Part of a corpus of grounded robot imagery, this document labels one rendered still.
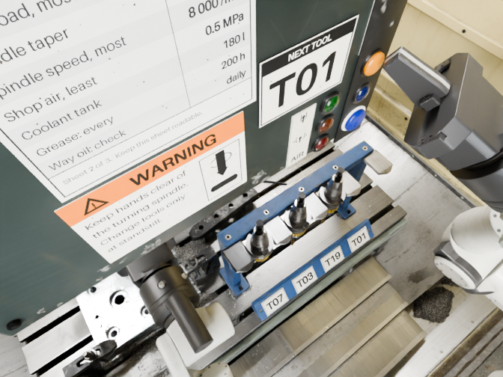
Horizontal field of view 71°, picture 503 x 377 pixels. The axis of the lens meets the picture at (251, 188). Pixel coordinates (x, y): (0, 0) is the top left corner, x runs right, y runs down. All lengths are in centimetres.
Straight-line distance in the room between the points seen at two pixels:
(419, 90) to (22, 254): 36
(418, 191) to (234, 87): 125
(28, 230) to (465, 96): 37
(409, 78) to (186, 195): 24
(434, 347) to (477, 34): 98
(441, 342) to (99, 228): 129
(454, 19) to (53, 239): 111
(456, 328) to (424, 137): 117
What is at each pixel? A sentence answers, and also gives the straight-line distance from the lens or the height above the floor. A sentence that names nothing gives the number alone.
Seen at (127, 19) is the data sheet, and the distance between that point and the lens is 20.
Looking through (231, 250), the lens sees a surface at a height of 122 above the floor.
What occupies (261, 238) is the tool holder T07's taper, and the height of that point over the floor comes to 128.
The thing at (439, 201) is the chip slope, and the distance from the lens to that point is 146.
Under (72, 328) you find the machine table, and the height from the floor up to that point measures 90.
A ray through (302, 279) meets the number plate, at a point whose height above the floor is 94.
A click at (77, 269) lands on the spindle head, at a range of 35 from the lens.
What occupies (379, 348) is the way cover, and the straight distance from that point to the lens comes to 132.
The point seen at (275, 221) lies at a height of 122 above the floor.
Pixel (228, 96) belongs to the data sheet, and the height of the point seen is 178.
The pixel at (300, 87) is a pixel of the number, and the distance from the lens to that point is 32.
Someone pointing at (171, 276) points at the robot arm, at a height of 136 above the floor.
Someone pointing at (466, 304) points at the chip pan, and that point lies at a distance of 154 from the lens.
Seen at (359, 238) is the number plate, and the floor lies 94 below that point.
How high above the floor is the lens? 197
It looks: 59 degrees down
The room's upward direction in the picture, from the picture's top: 2 degrees counter-clockwise
